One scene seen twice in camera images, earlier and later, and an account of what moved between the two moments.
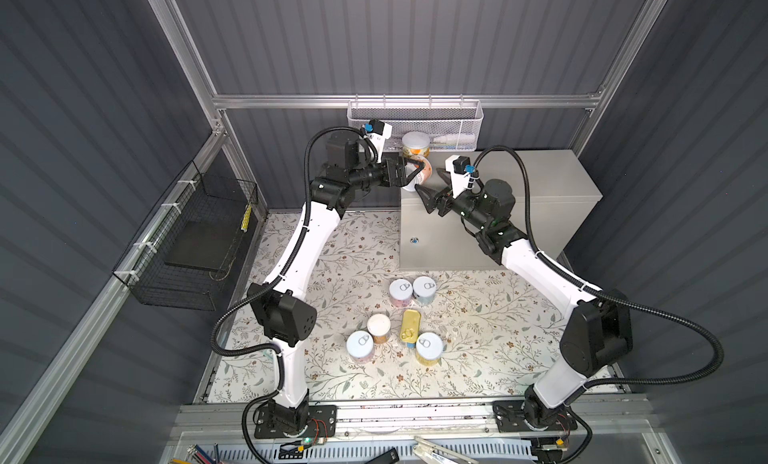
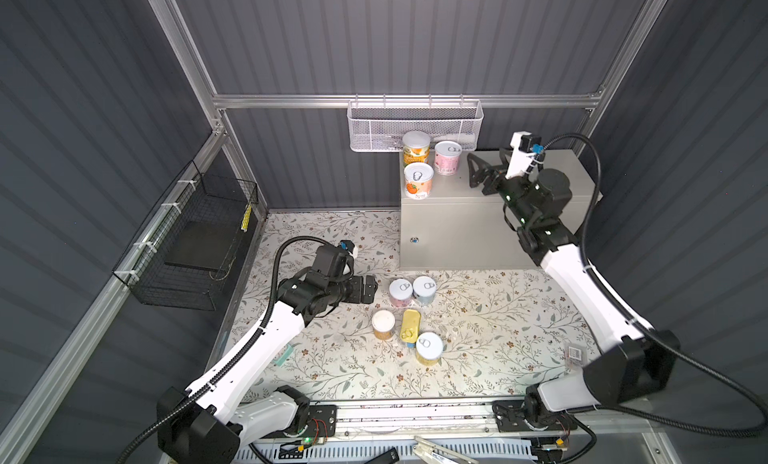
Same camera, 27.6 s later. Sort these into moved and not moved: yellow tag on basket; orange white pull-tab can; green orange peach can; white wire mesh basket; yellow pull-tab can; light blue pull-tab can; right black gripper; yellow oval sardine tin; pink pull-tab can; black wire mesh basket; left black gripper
Moved: right black gripper; orange white pull-tab can; left black gripper
Not moved: green orange peach can; yellow tag on basket; yellow oval sardine tin; pink pull-tab can; black wire mesh basket; light blue pull-tab can; white wire mesh basket; yellow pull-tab can
